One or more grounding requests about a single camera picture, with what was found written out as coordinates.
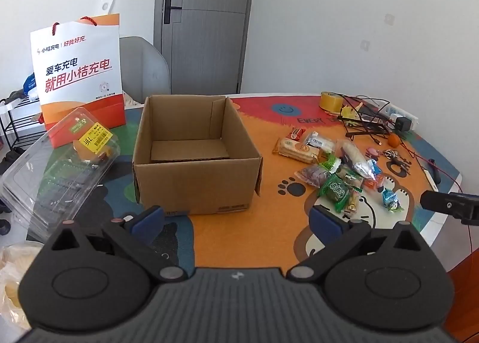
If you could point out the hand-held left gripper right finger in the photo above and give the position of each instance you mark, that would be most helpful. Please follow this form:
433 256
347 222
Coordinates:
325 221

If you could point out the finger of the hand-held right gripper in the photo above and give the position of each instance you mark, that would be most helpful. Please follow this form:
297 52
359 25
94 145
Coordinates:
449 202

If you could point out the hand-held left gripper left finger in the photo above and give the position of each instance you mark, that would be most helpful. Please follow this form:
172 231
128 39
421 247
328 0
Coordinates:
146 222

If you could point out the green beige milk snack packet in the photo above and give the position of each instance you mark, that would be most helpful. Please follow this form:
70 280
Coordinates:
350 177

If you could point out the brown cardboard box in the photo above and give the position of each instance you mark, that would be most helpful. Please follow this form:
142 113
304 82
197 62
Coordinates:
194 185

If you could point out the clear cake packet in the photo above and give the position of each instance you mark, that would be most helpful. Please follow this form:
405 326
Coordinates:
319 140

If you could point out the small yellow candy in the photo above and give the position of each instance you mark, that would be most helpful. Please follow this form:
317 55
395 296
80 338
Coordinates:
353 202

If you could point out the purple snack packet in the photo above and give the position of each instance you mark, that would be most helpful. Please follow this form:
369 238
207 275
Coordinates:
313 175

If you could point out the blue wrapped candy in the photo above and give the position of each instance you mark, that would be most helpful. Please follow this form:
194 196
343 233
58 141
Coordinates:
391 200

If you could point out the torn green wrapper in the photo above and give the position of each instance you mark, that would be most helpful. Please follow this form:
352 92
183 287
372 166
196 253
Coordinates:
331 163

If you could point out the small orange snack packet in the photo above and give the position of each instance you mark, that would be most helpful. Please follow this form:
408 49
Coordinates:
375 182

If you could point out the bunch of keys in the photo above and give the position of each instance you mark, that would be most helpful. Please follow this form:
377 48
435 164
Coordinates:
396 159

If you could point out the orange cracker packet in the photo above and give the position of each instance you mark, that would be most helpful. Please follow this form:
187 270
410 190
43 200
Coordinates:
293 149

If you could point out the mandarin orange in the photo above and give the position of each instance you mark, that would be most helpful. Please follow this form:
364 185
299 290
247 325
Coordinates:
393 140

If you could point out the black charger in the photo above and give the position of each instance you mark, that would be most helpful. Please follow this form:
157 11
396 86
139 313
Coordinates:
403 124

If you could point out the small red snack packet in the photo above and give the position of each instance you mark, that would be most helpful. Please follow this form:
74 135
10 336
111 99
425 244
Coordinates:
295 133

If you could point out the black metal stand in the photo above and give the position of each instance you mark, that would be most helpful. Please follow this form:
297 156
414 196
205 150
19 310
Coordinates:
368 134

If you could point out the white power strip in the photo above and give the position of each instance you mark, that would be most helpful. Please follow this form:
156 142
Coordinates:
406 115

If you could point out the clear plastic clamshell container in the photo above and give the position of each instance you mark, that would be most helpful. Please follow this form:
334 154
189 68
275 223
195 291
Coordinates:
56 185

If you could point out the yellow plastic wrapper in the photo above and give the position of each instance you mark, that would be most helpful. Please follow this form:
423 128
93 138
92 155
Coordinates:
351 111

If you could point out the yellow tape roll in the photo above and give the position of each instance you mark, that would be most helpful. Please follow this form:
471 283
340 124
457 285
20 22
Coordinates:
331 101

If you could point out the dotted beige cushion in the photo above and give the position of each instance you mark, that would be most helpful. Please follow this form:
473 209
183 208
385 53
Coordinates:
131 100

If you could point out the translucent plastic bag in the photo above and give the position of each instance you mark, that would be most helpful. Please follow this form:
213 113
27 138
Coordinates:
15 275

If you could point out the grey chair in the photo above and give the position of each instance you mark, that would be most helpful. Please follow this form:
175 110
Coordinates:
142 66

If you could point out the black shoe rack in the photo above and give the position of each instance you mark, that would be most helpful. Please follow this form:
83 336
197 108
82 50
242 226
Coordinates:
18 118

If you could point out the white orange paper bag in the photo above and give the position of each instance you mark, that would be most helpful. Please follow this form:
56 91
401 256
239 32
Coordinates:
75 66

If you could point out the blue bag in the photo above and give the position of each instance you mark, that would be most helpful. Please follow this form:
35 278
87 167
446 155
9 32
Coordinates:
30 86

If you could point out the grey door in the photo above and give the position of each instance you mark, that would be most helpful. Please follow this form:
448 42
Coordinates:
209 47

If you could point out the white foam piece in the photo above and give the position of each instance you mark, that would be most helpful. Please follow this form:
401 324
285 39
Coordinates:
107 5

